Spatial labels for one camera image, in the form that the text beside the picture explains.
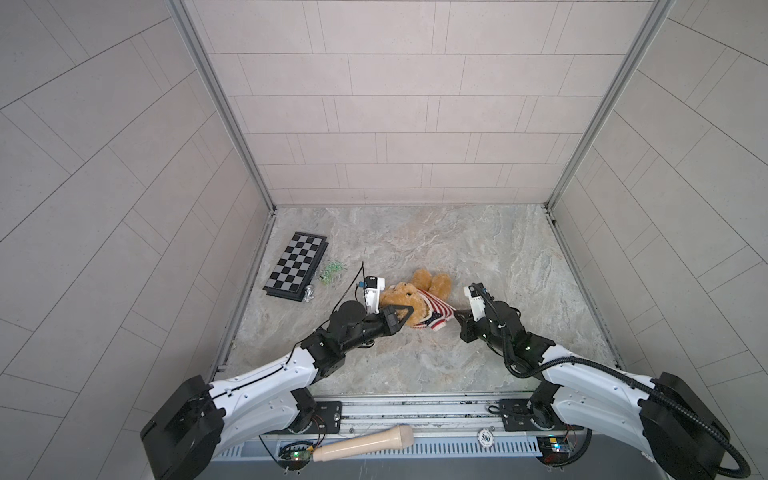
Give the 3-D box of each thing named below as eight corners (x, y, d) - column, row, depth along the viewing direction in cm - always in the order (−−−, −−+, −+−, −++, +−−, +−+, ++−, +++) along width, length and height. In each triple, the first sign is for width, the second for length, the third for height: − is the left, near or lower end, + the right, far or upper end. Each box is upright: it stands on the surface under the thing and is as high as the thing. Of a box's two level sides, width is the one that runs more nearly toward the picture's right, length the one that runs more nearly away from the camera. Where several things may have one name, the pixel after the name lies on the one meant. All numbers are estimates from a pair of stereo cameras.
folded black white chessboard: (263, 293, 94) (259, 288, 91) (296, 236, 109) (294, 230, 106) (300, 302, 92) (298, 297, 89) (329, 242, 107) (328, 237, 104)
